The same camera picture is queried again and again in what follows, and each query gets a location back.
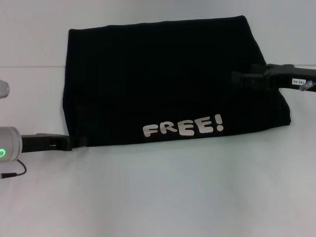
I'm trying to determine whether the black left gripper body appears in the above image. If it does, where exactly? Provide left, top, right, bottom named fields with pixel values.
left=21, top=133, right=73, bottom=153

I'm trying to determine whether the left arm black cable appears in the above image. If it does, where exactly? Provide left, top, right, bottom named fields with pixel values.
left=0, top=159, right=28, bottom=180

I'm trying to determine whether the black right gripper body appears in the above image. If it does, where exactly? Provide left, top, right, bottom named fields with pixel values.
left=263, top=63, right=316, bottom=93

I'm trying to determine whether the black shirt with FREE print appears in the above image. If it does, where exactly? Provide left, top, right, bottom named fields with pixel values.
left=61, top=15, right=292, bottom=149

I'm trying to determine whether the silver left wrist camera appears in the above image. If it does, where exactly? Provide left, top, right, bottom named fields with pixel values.
left=0, top=79, right=10, bottom=99

